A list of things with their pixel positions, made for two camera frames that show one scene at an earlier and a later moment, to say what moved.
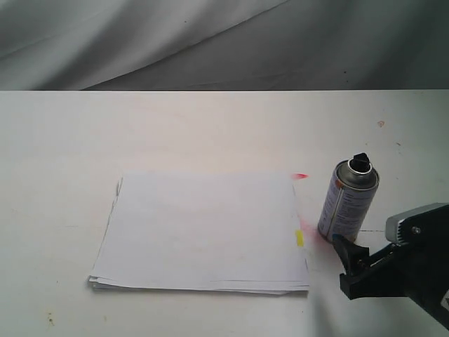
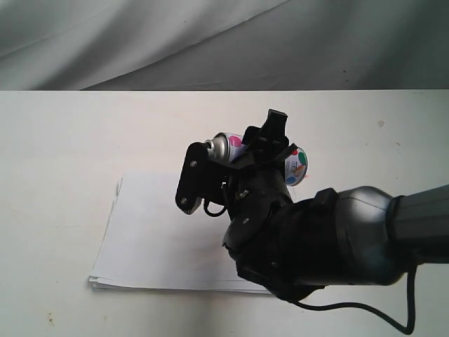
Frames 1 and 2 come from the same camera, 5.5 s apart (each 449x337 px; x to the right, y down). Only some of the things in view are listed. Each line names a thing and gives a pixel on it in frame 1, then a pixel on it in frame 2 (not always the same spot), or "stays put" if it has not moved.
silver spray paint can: (350, 199) to (226, 147)
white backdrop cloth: (224, 45) stays put
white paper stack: (203, 231) stays put
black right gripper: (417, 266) to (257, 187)
